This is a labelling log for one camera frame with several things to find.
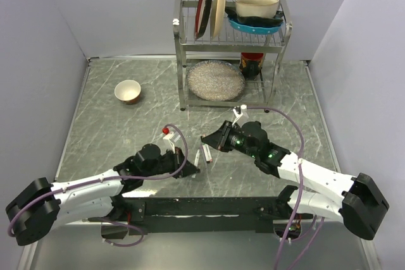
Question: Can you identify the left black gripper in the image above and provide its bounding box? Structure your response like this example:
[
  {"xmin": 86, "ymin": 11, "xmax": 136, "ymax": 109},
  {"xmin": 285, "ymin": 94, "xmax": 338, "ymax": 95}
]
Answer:
[{"xmin": 142, "ymin": 146, "xmax": 200, "ymax": 178}]

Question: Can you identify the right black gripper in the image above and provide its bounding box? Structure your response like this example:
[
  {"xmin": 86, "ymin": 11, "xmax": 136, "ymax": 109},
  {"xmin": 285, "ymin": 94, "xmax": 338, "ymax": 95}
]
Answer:
[{"xmin": 202, "ymin": 120, "xmax": 258, "ymax": 159}]

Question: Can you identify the green white pen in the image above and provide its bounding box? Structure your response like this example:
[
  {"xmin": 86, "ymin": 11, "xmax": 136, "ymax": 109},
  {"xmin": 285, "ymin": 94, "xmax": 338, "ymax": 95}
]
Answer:
[{"xmin": 194, "ymin": 149, "xmax": 201, "ymax": 167}]

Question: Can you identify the white pen orange cap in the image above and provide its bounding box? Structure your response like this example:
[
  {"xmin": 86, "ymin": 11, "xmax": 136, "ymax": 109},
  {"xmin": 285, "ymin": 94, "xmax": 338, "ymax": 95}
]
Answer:
[{"xmin": 203, "ymin": 144, "xmax": 213, "ymax": 163}]

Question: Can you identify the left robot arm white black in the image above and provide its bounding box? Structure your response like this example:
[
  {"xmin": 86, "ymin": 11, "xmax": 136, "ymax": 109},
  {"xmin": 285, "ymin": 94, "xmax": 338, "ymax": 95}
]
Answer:
[{"xmin": 6, "ymin": 144, "xmax": 200, "ymax": 246}]

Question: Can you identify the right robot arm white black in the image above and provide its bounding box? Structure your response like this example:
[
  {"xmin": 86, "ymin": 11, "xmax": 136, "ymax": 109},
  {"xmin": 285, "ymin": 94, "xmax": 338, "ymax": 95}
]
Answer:
[{"xmin": 201, "ymin": 121, "xmax": 389, "ymax": 240}]

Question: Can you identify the speckled grey plate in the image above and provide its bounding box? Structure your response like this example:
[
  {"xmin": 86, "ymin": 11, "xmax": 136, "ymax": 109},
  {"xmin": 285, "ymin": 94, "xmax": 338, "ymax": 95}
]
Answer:
[{"xmin": 186, "ymin": 60, "xmax": 246, "ymax": 101}]

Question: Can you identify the red black mug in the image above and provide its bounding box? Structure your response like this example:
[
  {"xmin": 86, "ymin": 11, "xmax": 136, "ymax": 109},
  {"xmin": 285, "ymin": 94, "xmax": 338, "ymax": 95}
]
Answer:
[{"xmin": 239, "ymin": 52, "xmax": 264, "ymax": 79}]

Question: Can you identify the steel dish rack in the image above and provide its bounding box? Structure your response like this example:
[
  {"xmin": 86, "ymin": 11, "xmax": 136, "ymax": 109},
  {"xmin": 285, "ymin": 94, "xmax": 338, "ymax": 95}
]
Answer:
[{"xmin": 172, "ymin": 0, "xmax": 292, "ymax": 111}]

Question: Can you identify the small cream bowl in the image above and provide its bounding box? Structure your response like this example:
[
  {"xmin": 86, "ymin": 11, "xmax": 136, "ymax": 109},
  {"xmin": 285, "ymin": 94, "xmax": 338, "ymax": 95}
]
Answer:
[{"xmin": 114, "ymin": 80, "xmax": 142, "ymax": 104}]

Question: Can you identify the blue dotted dish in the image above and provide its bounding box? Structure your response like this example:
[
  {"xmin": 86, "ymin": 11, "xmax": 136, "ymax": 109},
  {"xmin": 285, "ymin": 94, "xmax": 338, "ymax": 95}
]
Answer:
[{"xmin": 228, "ymin": 20, "xmax": 284, "ymax": 35}]

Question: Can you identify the red black plate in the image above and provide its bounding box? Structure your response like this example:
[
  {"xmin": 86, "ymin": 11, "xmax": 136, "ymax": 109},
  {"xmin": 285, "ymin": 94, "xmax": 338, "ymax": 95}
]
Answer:
[{"xmin": 194, "ymin": 0, "xmax": 213, "ymax": 40}]

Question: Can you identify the beige plate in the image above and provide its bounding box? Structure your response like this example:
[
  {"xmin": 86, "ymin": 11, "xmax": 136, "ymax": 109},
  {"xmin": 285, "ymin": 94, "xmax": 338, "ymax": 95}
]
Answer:
[{"xmin": 210, "ymin": 0, "xmax": 226, "ymax": 40}]

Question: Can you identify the black dish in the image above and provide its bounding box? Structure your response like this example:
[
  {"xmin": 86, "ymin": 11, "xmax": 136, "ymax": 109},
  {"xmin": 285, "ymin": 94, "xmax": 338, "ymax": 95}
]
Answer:
[{"xmin": 225, "ymin": 6, "xmax": 284, "ymax": 28}]

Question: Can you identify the cream ceramic bowl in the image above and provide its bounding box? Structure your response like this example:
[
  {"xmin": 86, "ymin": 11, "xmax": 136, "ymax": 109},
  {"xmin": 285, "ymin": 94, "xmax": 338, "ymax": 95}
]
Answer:
[{"xmin": 235, "ymin": 0, "xmax": 280, "ymax": 18}]

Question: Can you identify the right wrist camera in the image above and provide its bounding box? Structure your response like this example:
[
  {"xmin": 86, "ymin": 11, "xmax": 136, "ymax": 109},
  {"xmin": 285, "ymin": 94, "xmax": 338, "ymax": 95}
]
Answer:
[{"xmin": 233, "ymin": 104, "xmax": 249, "ymax": 118}]

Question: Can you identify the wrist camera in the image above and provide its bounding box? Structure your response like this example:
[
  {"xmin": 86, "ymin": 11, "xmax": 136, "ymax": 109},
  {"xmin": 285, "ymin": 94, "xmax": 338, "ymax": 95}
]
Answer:
[
  {"xmin": 162, "ymin": 127, "xmax": 181, "ymax": 145},
  {"xmin": 233, "ymin": 104, "xmax": 249, "ymax": 118}
]

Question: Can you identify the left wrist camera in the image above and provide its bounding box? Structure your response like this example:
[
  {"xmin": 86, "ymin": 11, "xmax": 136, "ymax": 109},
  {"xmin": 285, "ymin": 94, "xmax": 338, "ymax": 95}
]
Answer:
[{"xmin": 162, "ymin": 127, "xmax": 181, "ymax": 145}]

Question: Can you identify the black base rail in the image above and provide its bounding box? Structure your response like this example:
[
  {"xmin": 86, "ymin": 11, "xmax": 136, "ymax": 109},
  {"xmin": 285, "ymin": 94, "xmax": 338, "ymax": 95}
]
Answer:
[{"xmin": 105, "ymin": 195, "xmax": 293, "ymax": 234}]

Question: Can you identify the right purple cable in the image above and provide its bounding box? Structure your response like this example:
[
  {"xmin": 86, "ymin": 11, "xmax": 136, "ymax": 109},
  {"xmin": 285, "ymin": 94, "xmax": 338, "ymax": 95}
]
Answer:
[{"xmin": 245, "ymin": 106, "xmax": 325, "ymax": 270}]

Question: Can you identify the purple cable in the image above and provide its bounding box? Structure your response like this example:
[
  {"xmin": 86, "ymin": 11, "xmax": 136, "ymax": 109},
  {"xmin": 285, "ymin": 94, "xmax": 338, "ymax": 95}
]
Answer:
[
  {"xmin": 6, "ymin": 123, "xmax": 189, "ymax": 248},
  {"xmin": 245, "ymin": 106, "xmax": 325, "ymax": 270}
]

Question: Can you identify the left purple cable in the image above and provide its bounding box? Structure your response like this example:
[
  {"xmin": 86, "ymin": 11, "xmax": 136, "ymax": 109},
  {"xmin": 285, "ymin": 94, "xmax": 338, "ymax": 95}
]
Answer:
[{"xmin": 6, "ymin": 123, "xmax": 189, "ymax": 248}]

